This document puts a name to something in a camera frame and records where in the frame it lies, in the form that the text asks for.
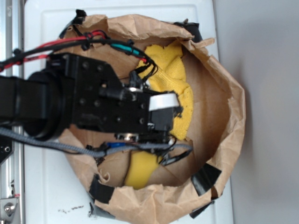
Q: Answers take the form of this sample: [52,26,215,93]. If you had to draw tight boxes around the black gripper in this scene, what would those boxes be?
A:
[46,53,180,143]

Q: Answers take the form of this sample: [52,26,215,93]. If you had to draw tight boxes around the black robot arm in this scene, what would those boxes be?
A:
[0,53,183,142]

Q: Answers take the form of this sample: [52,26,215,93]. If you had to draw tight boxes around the yellow cloth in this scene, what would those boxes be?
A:
[145,41,193,140]

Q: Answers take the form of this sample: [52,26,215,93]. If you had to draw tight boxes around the yellow sponge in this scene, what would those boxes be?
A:
[124,151,162,189]

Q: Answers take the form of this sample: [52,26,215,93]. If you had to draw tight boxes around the brown paper bag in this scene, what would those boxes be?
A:
[65,14,246,224]

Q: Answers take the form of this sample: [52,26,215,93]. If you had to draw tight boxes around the grey braided cable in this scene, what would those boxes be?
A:
[0,127,193,158]

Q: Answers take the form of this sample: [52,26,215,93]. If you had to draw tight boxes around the red and black wires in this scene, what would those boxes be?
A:
[0,30,158,77]

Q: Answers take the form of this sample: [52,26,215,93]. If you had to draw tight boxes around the aluminium rail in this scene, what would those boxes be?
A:
[0,0,26,224]

